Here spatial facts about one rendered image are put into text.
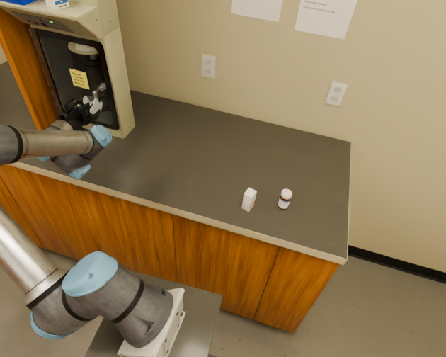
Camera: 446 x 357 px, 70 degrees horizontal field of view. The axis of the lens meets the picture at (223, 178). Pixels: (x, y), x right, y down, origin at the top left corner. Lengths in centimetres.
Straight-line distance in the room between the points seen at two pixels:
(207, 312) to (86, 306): 37
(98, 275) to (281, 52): 119
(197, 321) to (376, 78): 122
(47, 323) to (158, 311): 26
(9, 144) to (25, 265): 29
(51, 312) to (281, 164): 103
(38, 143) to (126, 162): 55
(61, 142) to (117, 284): 44
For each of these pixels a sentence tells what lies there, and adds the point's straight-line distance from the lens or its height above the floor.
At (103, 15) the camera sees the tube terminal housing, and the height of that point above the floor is 148.
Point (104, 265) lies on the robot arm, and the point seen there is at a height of 123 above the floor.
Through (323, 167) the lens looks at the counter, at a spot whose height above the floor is 94.
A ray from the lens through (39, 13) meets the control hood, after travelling 130.
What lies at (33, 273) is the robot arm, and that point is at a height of 118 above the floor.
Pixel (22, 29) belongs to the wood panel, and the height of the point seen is 137.
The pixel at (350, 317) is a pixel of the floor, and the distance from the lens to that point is 223.
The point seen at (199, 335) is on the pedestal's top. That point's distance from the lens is 101.
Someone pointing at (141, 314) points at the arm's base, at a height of 113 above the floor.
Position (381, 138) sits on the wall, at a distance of 176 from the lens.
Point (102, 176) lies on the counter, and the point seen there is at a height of 94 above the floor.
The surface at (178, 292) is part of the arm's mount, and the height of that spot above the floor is 110.
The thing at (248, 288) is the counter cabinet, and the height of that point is 44.
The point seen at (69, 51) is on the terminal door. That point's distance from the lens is 144.
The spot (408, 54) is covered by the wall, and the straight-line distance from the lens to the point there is 156.
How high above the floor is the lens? 190
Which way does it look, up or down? 46 degrees down
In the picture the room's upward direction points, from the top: 6 degrees clockwise
